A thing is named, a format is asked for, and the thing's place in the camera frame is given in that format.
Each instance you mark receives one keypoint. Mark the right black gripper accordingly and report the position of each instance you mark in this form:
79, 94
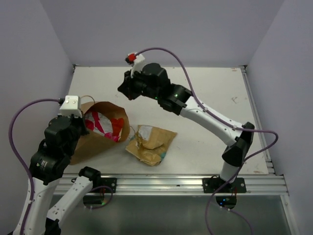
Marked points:
126, 88

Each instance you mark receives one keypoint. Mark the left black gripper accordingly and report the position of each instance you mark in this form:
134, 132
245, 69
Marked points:
80, 120

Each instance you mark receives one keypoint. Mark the pink snack bag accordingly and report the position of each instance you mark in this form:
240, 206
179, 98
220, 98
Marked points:
99, 124

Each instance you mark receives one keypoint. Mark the brown paper bag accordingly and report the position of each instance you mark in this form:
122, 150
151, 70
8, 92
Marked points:
93, 144

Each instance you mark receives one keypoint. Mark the red snack bag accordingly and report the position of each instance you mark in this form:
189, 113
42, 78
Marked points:
117, 126

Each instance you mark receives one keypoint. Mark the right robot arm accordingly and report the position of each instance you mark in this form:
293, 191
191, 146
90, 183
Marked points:
153, 82

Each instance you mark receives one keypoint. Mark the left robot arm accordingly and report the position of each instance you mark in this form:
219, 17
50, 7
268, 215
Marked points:
46, 169

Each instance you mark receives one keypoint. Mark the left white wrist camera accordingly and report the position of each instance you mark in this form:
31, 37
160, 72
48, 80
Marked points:
71, 106

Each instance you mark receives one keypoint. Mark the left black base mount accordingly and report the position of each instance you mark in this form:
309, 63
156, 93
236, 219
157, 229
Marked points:
110, 182

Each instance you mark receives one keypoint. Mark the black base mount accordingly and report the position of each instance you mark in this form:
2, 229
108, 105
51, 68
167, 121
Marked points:
110, 182
211, 184

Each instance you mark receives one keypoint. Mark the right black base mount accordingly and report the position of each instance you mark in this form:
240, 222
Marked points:
211, 184

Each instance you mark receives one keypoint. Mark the aluminium rail frame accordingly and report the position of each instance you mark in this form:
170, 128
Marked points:
195, 154

